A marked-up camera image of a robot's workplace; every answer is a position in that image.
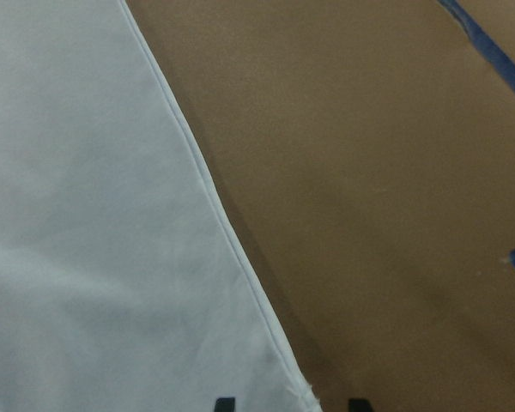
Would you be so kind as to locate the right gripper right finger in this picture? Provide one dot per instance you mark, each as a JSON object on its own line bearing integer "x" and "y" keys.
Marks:
{"x": 359, "y": 405}

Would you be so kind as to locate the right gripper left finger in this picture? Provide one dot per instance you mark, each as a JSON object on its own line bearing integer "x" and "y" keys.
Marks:
{"x": 225, "y": 404}

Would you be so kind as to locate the light blue t-shirt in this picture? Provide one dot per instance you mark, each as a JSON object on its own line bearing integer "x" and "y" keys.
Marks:
{"x": 123, "y": 286}

